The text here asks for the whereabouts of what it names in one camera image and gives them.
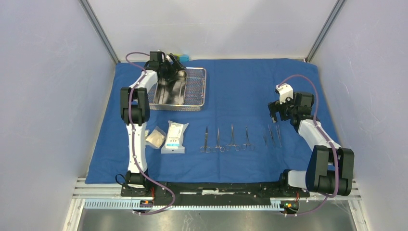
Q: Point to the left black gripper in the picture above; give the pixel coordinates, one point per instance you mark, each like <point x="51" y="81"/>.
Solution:
<point x="173" y="70"/>

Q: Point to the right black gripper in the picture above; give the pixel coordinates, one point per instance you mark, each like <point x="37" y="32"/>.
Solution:
<point x="275" y="106"/>

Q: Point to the steel toothed tissue forceps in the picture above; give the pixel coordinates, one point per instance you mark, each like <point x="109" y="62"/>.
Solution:
<point x="271" y="135"/>

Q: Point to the metal mesh tray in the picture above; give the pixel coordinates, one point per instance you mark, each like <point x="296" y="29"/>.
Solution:
<point x="194" y="93"/>

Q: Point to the steel needle holder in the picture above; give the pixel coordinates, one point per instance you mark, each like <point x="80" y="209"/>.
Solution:
<point x="247" y="145"/>

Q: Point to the blue surgical wrap cloth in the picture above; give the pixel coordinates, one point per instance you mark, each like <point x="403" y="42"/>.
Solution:
<point x="238" y="92"/>

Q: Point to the steel hemostat forceps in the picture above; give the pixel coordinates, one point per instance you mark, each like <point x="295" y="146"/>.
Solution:
<point x="232" y="145"/>

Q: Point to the steel ring-handled forceps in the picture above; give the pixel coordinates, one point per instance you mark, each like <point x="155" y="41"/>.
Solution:
<point x="218" y="146"/>

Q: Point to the beige gauze packet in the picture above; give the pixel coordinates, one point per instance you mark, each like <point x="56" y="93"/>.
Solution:
<point x="156" y="138"/>

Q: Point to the steel surgical scissors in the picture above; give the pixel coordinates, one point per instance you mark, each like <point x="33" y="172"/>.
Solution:
<point x="205" y="148"/>

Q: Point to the white sterile packet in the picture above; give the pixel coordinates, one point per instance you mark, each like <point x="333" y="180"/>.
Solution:
<point x="174" y="138"/>

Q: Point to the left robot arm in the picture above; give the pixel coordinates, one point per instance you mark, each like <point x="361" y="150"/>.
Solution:
<point x="135" y="112"/>

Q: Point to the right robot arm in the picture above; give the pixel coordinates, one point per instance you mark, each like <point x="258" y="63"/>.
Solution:
<point x="330" y="168"/>

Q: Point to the cyan blue block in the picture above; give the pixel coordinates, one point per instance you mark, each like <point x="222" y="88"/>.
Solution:
<point x="184" y="58"/>

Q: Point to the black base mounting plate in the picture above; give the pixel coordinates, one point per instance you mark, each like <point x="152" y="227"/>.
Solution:
<point x="212" y="194"/>

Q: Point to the slotted cable duct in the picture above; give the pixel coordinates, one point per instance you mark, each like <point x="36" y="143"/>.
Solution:
<point x="142" y="205"/>

